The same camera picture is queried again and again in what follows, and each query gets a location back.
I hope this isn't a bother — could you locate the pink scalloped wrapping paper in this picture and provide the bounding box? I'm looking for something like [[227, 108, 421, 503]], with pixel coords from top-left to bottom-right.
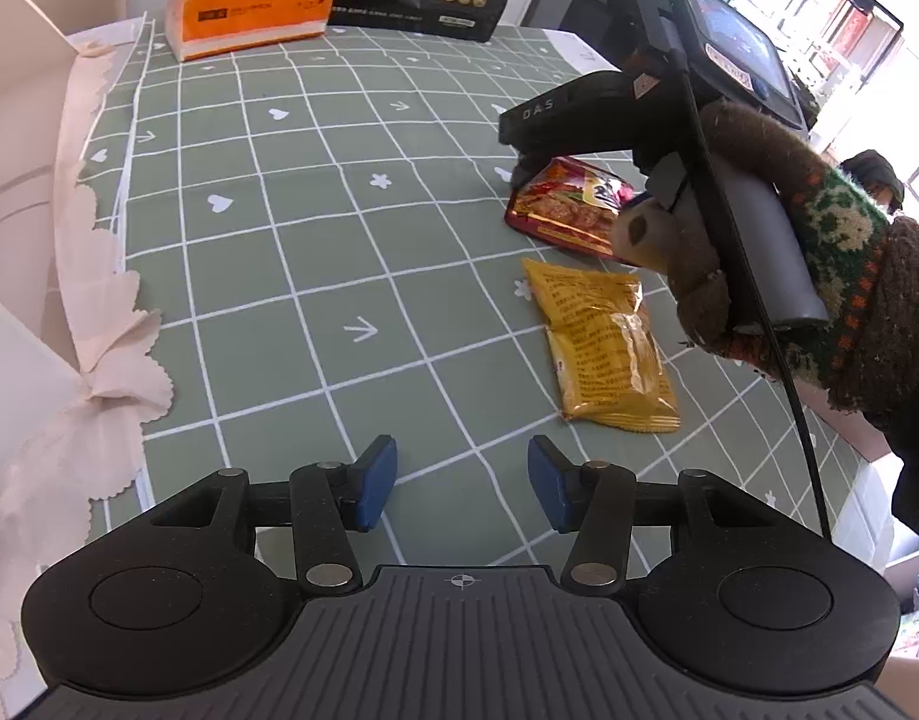
[[0, 37, 174, 706]]

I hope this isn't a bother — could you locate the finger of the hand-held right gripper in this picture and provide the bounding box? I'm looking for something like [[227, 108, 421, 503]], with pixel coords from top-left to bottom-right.
[[495, 152, 552, 190]]

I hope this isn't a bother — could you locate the black cable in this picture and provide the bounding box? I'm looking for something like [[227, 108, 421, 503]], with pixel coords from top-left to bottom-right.
[[759, 326, 833, 541]]

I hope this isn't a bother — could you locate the white printed cloth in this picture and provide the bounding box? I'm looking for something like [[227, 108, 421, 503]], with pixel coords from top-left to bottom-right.
[[530, 24, 626, 87]]

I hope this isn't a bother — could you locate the person's right hand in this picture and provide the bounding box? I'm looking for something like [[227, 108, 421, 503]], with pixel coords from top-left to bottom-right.
[[609, 101, 891, 391]]

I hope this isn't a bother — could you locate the dark cloth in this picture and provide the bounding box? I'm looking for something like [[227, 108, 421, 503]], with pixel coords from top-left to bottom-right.
[[840, 150, 906, 215]]

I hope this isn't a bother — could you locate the gold snack packet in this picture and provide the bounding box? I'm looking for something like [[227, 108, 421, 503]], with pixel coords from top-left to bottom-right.
[[521, 257, 681, 432]]

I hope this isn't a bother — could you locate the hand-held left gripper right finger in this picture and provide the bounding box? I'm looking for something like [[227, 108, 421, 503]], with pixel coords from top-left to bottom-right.
[[527, 435, 783, 592]]

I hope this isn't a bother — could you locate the dark red snack packet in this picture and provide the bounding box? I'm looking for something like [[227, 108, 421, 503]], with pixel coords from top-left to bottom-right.
[[503, 156, 651, 265]]

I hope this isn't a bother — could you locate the orange tissue pack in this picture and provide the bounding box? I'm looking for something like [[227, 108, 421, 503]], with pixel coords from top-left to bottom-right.
[[166, 0, 337, 62]]

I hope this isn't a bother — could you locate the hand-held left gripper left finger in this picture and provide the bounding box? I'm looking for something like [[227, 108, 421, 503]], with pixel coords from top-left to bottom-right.
[[152, 435, 399, 592]]

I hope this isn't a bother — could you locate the green checked tablecloth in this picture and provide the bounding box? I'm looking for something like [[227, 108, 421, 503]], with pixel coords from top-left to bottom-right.
[[77, 19, 881, 578]]

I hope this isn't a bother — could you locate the person's right forearm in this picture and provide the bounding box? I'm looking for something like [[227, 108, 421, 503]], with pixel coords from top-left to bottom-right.
[[830, 214, 919, 541]]

